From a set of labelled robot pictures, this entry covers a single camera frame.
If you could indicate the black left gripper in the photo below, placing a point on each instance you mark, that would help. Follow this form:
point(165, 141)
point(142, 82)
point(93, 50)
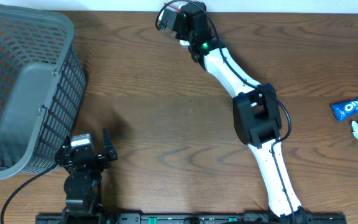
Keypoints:
point(103, 162)

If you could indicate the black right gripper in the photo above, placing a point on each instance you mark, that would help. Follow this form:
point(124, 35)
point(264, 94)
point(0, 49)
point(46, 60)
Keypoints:
point(179, 32)

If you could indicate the red Nescafe stick sachet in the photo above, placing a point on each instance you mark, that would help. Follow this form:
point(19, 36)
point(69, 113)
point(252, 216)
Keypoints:
point(174, 6)

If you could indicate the blue Oreo cookie pack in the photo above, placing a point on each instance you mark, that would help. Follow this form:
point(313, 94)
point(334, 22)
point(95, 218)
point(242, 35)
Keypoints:
point(345, 109)

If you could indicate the white barcode scanner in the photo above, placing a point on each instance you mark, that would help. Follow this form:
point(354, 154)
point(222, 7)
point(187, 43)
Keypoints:
point(184, 43)

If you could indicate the grey plastic mesh basket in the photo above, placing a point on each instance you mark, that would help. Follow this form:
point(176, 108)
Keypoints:
point(42, 84)

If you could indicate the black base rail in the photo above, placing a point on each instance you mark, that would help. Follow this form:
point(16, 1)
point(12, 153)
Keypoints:
point(135, 218)

